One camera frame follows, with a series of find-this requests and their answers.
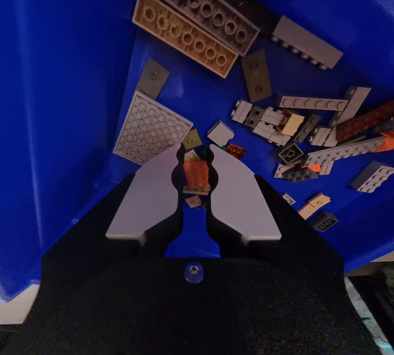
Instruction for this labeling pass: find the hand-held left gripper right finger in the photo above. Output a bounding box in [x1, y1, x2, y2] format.
[206, 144, 282, 242]

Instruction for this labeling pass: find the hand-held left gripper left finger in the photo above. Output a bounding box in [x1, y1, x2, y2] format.
[105, 144, 185, 241]

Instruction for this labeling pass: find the large light grey plate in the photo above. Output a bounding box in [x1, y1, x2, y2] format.
[113, 90, 194, 165]

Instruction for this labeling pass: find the blue plastic storage bin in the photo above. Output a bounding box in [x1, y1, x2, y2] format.
[0, 0, 394, 303]

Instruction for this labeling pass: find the white side table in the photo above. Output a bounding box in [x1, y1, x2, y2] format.
[0, 284, 40, 325]

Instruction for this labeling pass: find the pile of assorted toy bricks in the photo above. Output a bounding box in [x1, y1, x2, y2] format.
[132, 0, 394, 232]

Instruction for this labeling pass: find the orange square plate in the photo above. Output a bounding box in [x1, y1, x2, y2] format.
[183, 160, 211, 188]

